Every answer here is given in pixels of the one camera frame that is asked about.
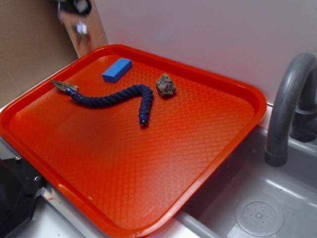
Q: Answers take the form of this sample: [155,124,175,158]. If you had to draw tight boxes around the silver keys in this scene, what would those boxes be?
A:
[73,20,91,51]

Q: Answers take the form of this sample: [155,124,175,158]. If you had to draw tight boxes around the blue rectangular block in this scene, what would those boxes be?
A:
[102,58,133,83]

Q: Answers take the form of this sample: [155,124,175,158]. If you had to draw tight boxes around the gray plastic sink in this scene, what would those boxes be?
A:
[176,127,317,238]

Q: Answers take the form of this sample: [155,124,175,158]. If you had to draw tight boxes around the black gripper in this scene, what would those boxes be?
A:
[51,0,92,15]

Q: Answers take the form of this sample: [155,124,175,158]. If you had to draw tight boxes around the gray curved faucet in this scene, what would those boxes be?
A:
[264,53,317,167]

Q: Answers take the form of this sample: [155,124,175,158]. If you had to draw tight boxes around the light wooden board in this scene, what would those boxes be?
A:
[57,0,108,57]

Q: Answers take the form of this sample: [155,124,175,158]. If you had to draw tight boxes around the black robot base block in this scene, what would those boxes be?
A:
[0,156,44,238]

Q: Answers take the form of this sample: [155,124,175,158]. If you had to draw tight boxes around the orange plastic tray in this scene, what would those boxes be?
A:
[0,45,266,238]

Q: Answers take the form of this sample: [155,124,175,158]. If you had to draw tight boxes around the gray brown rock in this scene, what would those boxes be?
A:
[156,73,176,98]

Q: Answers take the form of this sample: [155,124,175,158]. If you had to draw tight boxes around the round sink drain cover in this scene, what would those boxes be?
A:
[235,196,284,238]

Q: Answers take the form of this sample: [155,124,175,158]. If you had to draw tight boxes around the dark blue twisted rope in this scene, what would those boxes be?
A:
[50,79,155,128]

